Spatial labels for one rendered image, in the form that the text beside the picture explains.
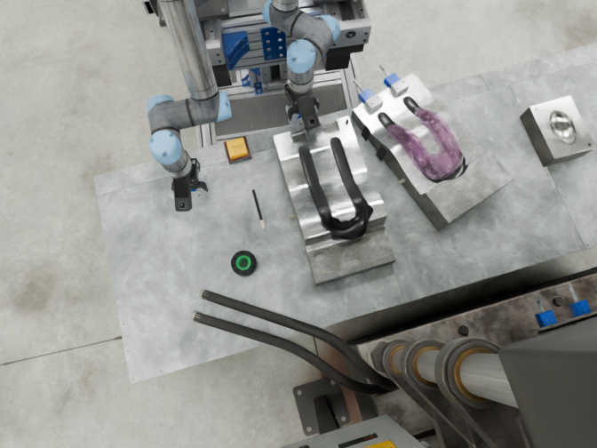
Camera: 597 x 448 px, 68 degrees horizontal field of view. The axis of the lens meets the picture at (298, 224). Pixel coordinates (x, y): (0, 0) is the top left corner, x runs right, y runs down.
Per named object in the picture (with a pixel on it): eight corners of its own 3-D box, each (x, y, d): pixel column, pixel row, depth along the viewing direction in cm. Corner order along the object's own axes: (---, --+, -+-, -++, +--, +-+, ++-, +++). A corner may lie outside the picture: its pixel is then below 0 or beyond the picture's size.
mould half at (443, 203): (350, 116, 157) (354, 100, 146) (409, 81, 160) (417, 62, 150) (438, 231, 146) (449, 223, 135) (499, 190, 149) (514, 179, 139)
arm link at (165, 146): (174, 123, 113) (179, 153, 111) (186, 141, 123) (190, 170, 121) (144, 130, 112) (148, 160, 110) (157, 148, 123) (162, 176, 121)
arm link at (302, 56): (322, 44, 118) (304, 68, 116) (321, 69, 129) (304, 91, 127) (298, 30, 119) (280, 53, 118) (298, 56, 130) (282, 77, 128)
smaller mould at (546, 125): (519, 116, 156) (529, 106, 149) (559, 106, 157) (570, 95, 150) (543, 167, 151) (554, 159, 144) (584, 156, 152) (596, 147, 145)
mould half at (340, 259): (274, 147, 154) (271, 129, 141) (346, 128, 156) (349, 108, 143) (315, 285, 142) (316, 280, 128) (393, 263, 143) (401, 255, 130)
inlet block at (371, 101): (347, 88, 157) (349, 79, 151) (359, 81, 157) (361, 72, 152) (369, 116, 154) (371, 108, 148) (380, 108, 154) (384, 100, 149)
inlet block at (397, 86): (372, 73, 158) (375, 64, 153) (384, 67, 159) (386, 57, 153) (394, 100, 155) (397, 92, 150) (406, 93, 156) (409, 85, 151)
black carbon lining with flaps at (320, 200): (295, 149, 146) (295, 137, 137) (341, 137, 147) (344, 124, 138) (326, 249, 138) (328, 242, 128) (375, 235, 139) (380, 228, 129)
